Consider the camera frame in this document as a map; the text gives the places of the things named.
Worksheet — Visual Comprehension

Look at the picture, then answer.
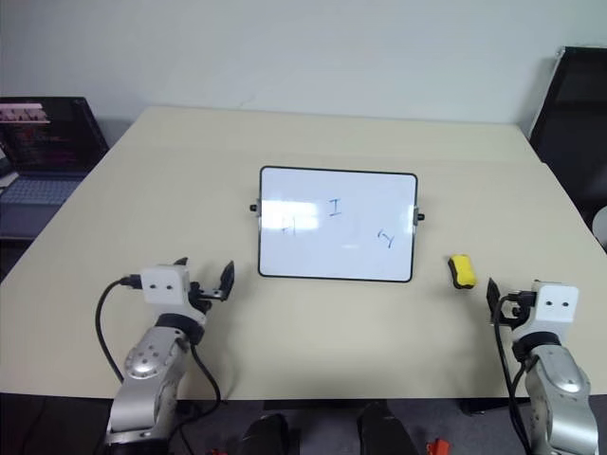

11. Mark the open laptop with dark screen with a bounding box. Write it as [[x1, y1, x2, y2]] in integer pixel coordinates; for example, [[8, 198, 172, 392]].
[[0, 96, 111, 240]]

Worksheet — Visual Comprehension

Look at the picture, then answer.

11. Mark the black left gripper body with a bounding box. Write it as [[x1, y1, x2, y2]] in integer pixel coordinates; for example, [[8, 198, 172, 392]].
[[188, 280, 225, 316]]

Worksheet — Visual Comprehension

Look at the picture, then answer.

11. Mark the dark rounded shape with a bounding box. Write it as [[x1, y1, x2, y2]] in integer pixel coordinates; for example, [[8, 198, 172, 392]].
[[235, 412, 291, 455], [355, 401, 419, 455]]

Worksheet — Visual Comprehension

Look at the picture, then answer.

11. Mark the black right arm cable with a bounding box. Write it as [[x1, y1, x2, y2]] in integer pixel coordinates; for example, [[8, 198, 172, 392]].
[[492, 294, 540, 455]]

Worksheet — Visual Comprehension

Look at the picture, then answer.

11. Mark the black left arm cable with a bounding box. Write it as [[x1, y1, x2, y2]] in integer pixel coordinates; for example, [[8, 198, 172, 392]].
[[95, 274, 224, 440]]

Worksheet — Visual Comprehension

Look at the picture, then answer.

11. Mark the white framed whiteboard on stand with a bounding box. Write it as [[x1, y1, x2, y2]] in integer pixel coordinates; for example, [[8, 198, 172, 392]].
[[248, 165, 426, 284]]

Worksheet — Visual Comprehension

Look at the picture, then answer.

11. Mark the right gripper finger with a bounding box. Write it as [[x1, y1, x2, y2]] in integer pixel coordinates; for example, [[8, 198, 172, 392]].
[[485, 277, 503, 324]]

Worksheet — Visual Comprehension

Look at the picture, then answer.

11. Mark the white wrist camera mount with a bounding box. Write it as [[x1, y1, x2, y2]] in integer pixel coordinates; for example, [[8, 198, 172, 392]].
[[513, 280, 580, 340], [133, 264, 206, 324]]

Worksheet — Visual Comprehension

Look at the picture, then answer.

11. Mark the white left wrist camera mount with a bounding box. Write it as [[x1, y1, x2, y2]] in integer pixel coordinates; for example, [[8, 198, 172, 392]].
[[133, 264, 206, 324]]

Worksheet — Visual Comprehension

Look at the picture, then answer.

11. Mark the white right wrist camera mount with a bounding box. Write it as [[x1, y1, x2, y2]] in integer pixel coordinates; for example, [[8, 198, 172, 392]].
[[513, 280, 580, 340]]

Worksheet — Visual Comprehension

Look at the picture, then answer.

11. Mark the black office chair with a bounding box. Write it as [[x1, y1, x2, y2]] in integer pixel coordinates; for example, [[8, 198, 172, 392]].
[[527, 45, 607, 225]]

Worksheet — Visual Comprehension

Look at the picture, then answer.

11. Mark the yellow and black eraser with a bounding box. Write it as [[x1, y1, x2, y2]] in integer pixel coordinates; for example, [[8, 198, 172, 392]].
[[445, 253, 477, 290]]

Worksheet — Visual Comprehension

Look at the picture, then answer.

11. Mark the black table leg bracket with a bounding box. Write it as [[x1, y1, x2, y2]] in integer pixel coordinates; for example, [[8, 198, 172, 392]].
[[460, 396, 506, 419]]

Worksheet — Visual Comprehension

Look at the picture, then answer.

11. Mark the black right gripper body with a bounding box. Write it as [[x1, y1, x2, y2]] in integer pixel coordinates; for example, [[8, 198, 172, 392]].
[[494, 288, 538, 329]]

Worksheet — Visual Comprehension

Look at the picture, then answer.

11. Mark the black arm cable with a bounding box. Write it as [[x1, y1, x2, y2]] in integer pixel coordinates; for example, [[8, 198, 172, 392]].
[[492, 294, 540, 455], [95, 274, 224, 440]]

